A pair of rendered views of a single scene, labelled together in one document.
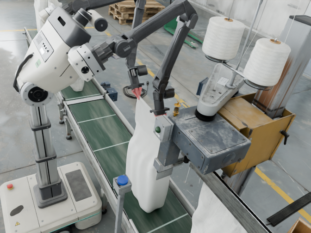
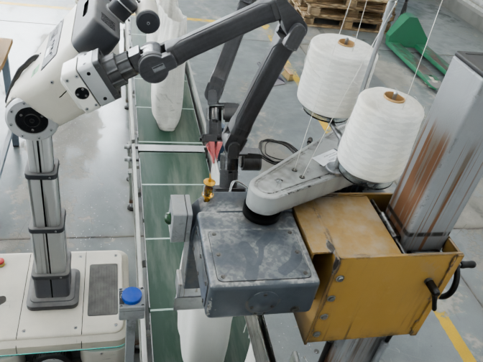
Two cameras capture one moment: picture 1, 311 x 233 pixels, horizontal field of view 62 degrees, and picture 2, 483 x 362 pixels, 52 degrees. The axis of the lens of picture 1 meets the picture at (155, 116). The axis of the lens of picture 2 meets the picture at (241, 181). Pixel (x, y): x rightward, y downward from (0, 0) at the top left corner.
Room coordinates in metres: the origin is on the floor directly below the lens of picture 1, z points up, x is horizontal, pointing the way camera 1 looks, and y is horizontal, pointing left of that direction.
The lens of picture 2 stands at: (0.08, -0.44, 2.08)
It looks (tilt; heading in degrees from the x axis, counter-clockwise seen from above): 37 degrees down; 18
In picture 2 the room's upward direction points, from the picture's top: 11 degrees clockwise
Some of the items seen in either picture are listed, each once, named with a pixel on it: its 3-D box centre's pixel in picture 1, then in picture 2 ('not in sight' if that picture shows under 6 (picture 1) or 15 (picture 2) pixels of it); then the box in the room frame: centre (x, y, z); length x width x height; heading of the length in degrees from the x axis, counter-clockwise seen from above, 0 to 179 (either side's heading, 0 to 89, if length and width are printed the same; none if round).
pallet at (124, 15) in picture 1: (137, 10); (341, 3); (6.91, 0.93, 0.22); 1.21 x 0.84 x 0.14; 127
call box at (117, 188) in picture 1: (122, 184); (131, 303); (0.93, 0.12, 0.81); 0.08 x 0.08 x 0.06; 37
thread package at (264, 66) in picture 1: (267, 61); (381, 132); (1.02, -0.40, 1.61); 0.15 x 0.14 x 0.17; 37
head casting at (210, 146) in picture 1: (201, 148); (243, 271); (0.88, -0.23, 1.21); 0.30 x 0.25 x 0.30; 37
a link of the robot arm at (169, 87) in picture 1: (164, 88); (243, 152); (1.30, -0.02, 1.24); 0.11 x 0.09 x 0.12; 125
